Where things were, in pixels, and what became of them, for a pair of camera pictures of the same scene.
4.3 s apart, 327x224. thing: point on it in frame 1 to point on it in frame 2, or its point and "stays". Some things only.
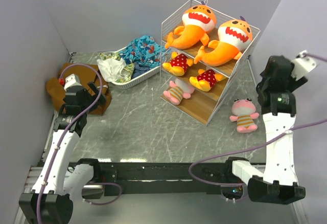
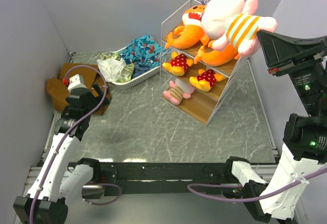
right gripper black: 294,84 to 277,49
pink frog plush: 180,89 stays
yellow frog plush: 179,64 stays
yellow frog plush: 206,79 stays
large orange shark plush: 197,20 stays
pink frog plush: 244,111 to 225,14
